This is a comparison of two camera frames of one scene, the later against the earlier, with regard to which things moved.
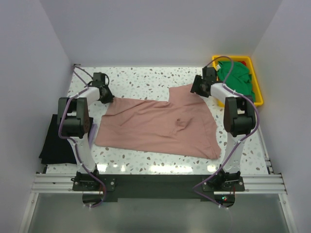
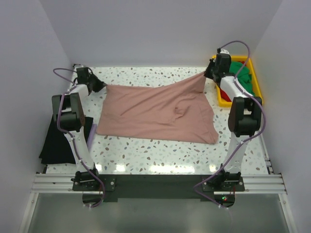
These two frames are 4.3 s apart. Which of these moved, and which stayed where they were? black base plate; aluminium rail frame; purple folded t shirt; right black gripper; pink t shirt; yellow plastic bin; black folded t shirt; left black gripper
Moved: right black gripper; left black gripper; pink t shirt
Stayed: yellow plastic bin; aluminium rail frame; purple folded t shirt; black folded t shirt; black base plate
